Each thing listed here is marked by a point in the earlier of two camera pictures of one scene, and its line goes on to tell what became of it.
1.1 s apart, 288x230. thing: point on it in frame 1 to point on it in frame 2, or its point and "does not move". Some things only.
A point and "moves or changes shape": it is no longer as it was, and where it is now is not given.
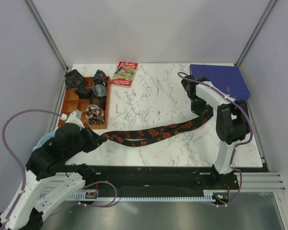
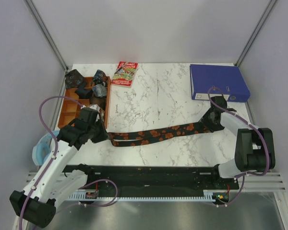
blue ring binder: x=229 y=79 does not move
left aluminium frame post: x=43 y=28 does not move
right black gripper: x=198 y=110 to x=203 y=120
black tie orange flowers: x=134 y=137 moves or changes shape
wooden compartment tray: x=72 y=102 does not move
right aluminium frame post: x=261 y=22 does not move
